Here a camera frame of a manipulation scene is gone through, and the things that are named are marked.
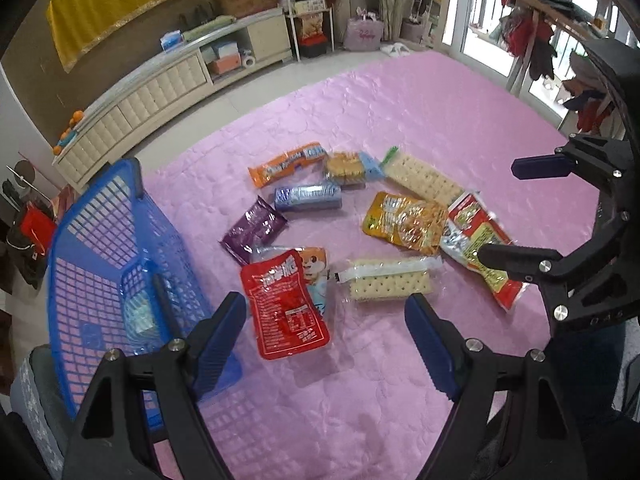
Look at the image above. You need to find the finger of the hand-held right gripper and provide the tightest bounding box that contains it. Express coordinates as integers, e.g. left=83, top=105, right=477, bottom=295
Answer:
left=477, top=210, right=628, bottom=291
left=511, top=132, right=632, bottom=221

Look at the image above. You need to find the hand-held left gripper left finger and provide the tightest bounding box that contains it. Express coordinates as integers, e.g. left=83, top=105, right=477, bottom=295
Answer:
left=61, top=291, right=248, bottom=480

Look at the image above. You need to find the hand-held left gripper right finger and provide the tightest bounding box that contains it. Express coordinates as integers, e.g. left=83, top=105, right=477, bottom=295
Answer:
left=404, top=293, right=588, bottom=480

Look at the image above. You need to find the red white snack pouch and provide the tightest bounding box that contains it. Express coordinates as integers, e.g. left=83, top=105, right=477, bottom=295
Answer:
left=440, top=191, right=526, bottom=314

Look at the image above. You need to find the white-ended cracker pack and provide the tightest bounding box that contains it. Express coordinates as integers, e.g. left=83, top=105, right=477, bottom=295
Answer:
left=334, top=255, right=445, bottom=303

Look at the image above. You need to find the pale blue snack packet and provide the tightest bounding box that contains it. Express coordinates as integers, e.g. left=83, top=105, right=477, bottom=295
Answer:
left=122, top=285, right=171, bottom=356

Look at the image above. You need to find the purple snack packet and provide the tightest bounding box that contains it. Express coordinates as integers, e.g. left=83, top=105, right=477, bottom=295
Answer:
left=219, top=196, right=289, bottom=266

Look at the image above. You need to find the green-ended cracker pack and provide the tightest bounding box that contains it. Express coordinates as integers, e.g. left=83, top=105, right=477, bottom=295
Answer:
left=381, top=146, right=468, bottom=206

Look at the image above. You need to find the white cartoon snack packet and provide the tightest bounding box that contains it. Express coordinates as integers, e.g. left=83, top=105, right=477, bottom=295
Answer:
left=250, top=245, right=333, bottom=316

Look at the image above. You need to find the yellow snack pouch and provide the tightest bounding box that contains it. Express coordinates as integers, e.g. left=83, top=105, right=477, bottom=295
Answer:
left=362, top=191, right=449, bottom=256

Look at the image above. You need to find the blue plastic basket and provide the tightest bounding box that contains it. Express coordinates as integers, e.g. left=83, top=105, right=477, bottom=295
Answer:
left=46, top=157, right=244, bottom=433

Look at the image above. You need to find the blue purple cookie roll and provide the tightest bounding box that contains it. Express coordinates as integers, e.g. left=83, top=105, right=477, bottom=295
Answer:
left=274, top=183, right=342, bottom=212

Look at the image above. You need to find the blue sandwich cracker pack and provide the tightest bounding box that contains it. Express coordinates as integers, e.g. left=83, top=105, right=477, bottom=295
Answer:
left=322, top=151, right=387, bottom=188

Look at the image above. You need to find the person's blue jeans leg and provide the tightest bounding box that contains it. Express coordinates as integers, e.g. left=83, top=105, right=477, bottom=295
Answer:
left=545, top=317, right=640, bottom=461

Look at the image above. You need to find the dark hanging garment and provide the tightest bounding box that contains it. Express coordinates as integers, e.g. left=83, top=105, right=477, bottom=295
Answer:
left=527, top=35, right=558, bottom=81

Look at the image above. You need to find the red hanging garment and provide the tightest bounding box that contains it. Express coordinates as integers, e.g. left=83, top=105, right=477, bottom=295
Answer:
left=507, top=15, right=556, bottom=56

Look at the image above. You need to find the glass balcony door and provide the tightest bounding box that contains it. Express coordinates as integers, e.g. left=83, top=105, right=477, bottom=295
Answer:
left=442, top=0, right=576, bottom=126

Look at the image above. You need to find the clothes drying rack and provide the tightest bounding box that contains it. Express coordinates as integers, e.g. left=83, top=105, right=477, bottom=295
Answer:
left=497, top=0, right=621, bottom=131

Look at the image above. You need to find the orange biscuit packet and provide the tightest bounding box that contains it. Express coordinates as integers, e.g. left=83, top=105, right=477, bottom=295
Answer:
left=248, top=141, right=328, bottom=189

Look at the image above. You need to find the grey patterned cloth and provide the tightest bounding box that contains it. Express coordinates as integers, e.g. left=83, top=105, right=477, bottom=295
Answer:
left=10, top=345, right=81, bottom=480

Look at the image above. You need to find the pink quilted blanket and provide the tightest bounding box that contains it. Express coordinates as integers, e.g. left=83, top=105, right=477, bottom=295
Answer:
left=50, top=50, right=608, bottom=480

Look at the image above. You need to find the dark bag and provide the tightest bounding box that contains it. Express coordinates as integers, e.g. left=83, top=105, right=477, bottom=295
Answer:
left=5, top=220, right=51, bottom=291

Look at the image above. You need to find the red paper bag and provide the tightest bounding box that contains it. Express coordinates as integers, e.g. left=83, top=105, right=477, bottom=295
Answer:
left=22, top=207, right=56, bottom=256

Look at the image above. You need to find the pink bag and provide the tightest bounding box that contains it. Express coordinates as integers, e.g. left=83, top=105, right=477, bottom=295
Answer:
left=344, top=7, right=385, bottom=52

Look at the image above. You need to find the beige curtain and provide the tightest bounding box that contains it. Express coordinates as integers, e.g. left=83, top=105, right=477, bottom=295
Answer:
left=377, top=0, right=403, bottom=43

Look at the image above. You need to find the cream tv cabinet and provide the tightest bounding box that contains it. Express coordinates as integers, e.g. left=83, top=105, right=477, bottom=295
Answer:
left=52, top=7, right=293, bottom=193

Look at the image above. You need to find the red black box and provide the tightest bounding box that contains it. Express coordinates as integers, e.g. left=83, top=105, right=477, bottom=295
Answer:
left=300, top=37, right=330, bottom=58

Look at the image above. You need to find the orange printed snack box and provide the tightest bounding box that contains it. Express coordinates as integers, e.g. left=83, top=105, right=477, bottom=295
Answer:
left=299, top=12, right=328, bottom=41

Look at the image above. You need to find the white metal shelf rack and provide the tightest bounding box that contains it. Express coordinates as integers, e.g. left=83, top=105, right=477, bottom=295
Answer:
left=257, top=0, right=336, bottom=62

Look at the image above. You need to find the green folded cloth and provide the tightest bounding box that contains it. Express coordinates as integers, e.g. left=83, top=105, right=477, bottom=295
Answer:
left=182, top=15, right=236, bottom=41

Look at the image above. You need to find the yellow hanging cloth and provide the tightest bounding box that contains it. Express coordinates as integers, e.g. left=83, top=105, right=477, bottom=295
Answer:
left=46, top=0, right=228, bottom=73

